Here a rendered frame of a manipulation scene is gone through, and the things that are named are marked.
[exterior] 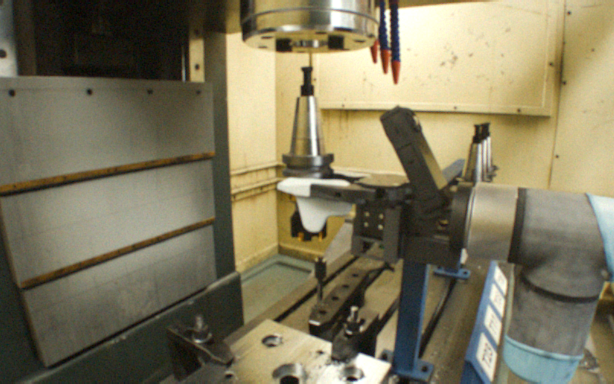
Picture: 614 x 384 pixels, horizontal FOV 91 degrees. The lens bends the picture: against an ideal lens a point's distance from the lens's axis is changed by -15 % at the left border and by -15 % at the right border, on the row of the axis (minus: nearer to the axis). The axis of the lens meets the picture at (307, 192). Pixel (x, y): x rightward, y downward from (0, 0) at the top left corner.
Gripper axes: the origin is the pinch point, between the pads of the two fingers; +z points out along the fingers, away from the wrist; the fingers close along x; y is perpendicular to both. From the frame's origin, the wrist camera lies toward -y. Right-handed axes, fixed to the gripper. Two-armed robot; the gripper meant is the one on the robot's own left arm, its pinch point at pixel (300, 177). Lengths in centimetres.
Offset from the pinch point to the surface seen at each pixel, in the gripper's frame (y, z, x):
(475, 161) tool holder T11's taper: 0.1, -17.8, 30.8
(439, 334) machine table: 36.4, -15.4, 29.3
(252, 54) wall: -32, 79, 86
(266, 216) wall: 43, 79, 94
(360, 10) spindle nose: -18.2, -8.7, -2.8
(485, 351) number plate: 32.1, -24.9, 21.6
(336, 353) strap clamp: 26.6, -4.5, 2.7
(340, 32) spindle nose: -15.9, -7.2, -3.9
